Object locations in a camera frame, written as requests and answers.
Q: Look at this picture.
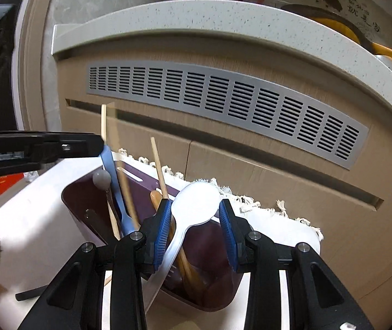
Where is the dark metal spoon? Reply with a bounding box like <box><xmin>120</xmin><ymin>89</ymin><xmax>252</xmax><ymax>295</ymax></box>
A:
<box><xmin>85</xmin><ymin>209</ymin><xmax>113</xmax><ymax>244</ymax></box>

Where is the wooden spoon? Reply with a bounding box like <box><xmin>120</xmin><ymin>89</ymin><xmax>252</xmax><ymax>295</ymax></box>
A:
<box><xmin>151</xmin><ymin>191</ymin><xmax>204</xmax><ymax>298</ymax></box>

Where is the black handled metal spoon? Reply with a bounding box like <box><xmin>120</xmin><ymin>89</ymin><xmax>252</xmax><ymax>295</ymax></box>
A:
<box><xmin>15</xmin><ymin>285</ymin><xmax>47</xmax><ymax>302</ymax></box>

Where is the red door mat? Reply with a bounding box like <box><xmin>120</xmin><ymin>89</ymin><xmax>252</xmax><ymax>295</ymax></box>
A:
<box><xmin>0</xmin><ymin>173</ymin><xmax>24</xmax><ymax>196</ymax></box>

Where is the long grey vent grille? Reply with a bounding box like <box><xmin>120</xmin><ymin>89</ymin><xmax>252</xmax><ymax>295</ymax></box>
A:
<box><xmin>86</xmin><ymin>60</ymin><xmax>369</xmax><ymax>169</ymax></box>

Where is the white table cloth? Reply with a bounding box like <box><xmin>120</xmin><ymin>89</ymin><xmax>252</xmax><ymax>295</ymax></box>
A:
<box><xmin>0</xmin><ymin>157</ymin><xmax>320</xmax><ymax>329</ymax></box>

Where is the purple plastic utensil holder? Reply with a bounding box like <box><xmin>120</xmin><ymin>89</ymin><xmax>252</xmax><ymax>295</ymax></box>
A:
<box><xmin>61</xmin><ymin>159</ymin><xmax>241</xmax><ymax>313</ymax></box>

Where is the white plastic spoon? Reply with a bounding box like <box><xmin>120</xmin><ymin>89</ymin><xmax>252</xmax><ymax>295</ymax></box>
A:
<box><xmin>142</xmin><ymin>182</ymin><xmax>221</xmax><ymax>312</ymax></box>

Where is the cartoon boy wall sticker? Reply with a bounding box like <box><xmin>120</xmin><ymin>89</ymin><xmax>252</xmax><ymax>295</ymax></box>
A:
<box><xmin>314</xmin><ymin>0</ymin><xmax>343</xmax><ymax>13</ymax></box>

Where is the blue plastic spoon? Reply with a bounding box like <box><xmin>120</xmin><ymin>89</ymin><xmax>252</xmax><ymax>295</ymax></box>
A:
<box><xmin>110</xmin><ymin>160</ymin><xmax>135</xmax><ymax>236</ymax></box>

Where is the black frying pan yellow handle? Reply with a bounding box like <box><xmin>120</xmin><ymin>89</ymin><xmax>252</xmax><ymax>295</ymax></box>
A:
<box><xmin>282</xmin><ymin>4</ymin><xmax>392</xmax><ymax>58</ymax></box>

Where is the white ball handle metal spoon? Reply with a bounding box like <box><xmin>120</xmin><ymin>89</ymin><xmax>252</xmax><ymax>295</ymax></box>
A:
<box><xmin>92</xmin><ymin>168</ymin><xmax>112</xmax><ymax>213</ymax></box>

